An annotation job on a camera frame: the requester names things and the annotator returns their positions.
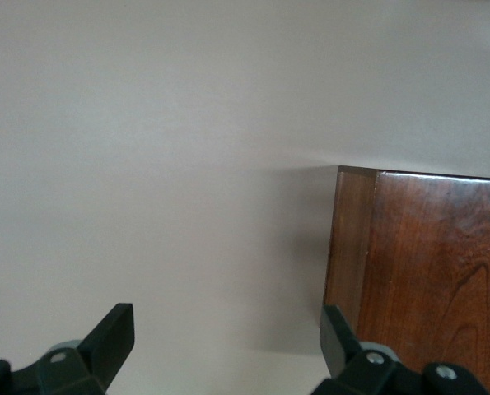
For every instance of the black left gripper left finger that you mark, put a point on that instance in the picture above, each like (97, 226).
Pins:
(100, 358)

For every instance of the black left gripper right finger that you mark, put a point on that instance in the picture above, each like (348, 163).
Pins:
(351, 370)

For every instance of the dark red wooden cabinet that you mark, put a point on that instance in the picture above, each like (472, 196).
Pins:
(434, 267)

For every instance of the brown table cover mat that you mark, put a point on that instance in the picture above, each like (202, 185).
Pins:
(146, 144)

